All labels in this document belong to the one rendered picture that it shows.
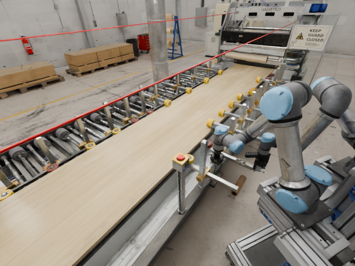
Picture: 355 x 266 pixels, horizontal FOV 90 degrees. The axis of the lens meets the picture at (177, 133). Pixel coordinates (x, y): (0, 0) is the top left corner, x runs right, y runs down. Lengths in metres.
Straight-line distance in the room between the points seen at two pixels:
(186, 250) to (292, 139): 1.52
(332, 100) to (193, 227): 1.63
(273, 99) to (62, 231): 1.23
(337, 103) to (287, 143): 0.40
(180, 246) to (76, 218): 1.10
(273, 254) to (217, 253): 0.48
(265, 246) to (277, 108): 1.42
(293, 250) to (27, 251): 1.30
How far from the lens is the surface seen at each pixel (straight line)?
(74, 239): 1.22
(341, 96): 1.14
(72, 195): 1.41
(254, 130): 1.05
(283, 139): 0.80
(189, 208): 1.39
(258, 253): 1.89
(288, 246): 1.13
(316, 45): 3.62
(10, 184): 1.82
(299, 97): 0.79
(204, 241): 2.05
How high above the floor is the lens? 1.89
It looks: 36 degrees down
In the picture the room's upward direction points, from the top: 2 degrees counter-clockwise
